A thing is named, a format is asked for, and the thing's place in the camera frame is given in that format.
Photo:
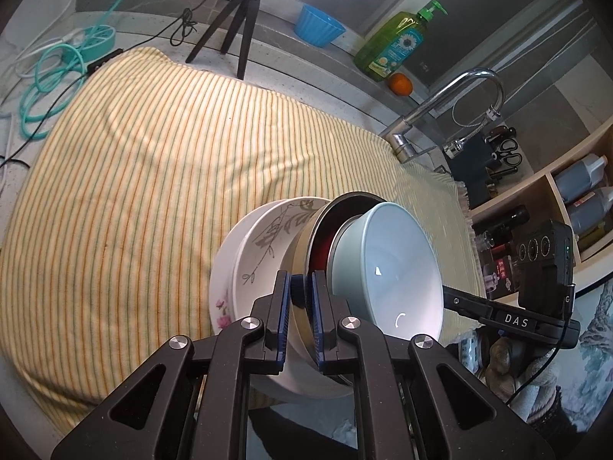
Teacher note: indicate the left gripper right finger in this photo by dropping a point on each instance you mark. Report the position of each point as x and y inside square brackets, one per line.
[413, 399]

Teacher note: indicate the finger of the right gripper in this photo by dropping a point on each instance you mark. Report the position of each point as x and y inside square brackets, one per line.
[469, 305]

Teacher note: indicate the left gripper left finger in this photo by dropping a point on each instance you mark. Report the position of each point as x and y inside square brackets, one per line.
[189, 399]

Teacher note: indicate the pale green ceramic bowl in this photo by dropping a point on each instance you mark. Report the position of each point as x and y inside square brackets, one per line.
[382, 263]

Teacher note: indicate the floral plate pink flowers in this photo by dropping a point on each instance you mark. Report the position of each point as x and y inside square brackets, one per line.
[299, 381]

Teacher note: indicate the large stainless steel bowl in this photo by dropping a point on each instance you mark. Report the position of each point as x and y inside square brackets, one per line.
[295, 262]

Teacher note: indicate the red steel bowl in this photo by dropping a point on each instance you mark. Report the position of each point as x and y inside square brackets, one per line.
[333, 216]

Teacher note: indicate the white plate grey leaf pattern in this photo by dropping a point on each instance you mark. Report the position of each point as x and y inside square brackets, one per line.
[261, 252]

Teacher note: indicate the chrome kitchen faucet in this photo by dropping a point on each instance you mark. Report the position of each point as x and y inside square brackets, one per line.
[446, 99]

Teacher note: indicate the dark sauce bottle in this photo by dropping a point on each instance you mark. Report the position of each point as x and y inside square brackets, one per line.
[580, 177]
[589, 210]

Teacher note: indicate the wooden shelf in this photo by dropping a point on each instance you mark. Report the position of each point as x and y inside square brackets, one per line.
[540, 195]

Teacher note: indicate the gloved right hand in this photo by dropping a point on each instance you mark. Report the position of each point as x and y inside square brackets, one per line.
[519, 380]

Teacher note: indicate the black scissors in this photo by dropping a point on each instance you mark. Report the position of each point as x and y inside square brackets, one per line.
[506, 154]

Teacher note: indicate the yellow striped cloth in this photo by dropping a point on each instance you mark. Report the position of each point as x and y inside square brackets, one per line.
[110, 247]

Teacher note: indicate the orange fruit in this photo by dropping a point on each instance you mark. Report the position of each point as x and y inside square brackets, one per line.
[400, 85]

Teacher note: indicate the green dish soap bottle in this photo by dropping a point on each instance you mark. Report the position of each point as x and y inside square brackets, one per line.
[395, 41]

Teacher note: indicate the blue fluted bowl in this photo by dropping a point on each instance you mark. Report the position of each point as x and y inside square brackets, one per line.
[317, 28]

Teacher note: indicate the black tripod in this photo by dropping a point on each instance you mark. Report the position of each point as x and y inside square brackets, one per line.
[245, 18]

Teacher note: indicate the teal round power strip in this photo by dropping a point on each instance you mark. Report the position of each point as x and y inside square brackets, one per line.
[97, 42]

